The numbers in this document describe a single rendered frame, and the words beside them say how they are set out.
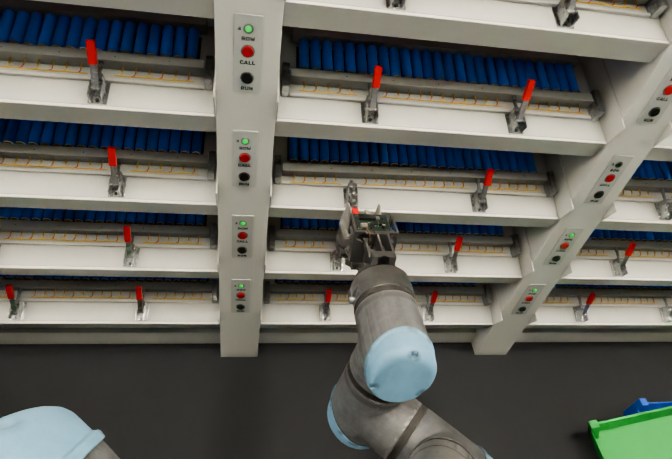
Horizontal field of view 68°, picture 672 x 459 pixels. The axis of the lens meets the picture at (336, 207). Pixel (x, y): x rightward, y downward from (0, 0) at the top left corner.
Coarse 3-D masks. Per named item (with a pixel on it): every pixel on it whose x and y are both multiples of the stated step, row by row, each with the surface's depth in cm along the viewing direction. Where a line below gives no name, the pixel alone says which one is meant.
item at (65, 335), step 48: (0, 336) 122; (48, 336) 123; (96, 336) 125; (144, 336) 127; (192, 336) 129; (288, 336) 133; (336, 336) 136; (432, 336) 140; (528, 336) 145; (576, 336) 148; (624, 336) 150
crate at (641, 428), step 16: (624, 416) 124; (640, 416) 124; (656, 416) 125; (592, 432) 124; (608, 432) 128; (624, 432) 126; (640, 432) 125; (656, 432) 124; (608, 448) 125; (624, 448) 124; (640, 448) 123; (656, 448) 122
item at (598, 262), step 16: (592, 240) 123; (608, 240) 124; (624, 240) 126; (640, 240) 128; (656, 240) 128; (576, 256) 123; (592, 256) 124; (608, 256) 125; (624, 256) 126; (640, 256) 125; (656, 256) 126; (576, 272) 121; (592, 272) 122; (608, 272) 123; (624, 272) 122; (640, 272) 124; (656, 272) 125
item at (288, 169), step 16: (304, 176) 98; (320, 176) 99; (336, 176) 100; (352, 176) 100; (368, 176) 100; (384, 176) 101; (400, 176) 101; (416, 176) 101; (432, 176) 102; (448, 176) 102; (464, 176) 103; (480, 176) 103; (496, 176) 104; (512, 176) 105; (528, 176) 106; (544, 176) 106
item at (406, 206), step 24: (552, 168) 108; (288, 192) 97; (312, 192) 98; (336, 192) 99; (360, 192) 100; (384, 192) 101; (408, 192) 102; (432, 192) 103; (528, 192) 107; (552, 192) 105; (288, 216) 99; (312, 216) 100; (336, 216) 100; (408, 216) 101; (432, 216) 102; (456, 216) 102; (480, 216) 102; (504, 216) 103; (528, 216) 104; (552, 216) 105
